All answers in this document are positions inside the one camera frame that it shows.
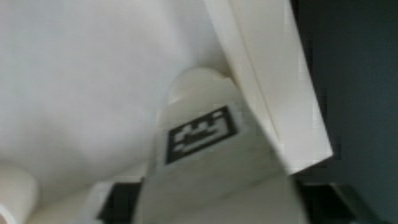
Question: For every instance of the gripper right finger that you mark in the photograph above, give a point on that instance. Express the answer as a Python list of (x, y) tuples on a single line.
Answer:
[(335, 204)]

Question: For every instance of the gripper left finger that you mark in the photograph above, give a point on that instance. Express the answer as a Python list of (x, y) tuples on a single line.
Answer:
[(113, 203)]

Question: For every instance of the white square table top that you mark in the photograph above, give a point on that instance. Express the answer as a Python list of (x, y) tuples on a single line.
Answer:
[(94, 55)]

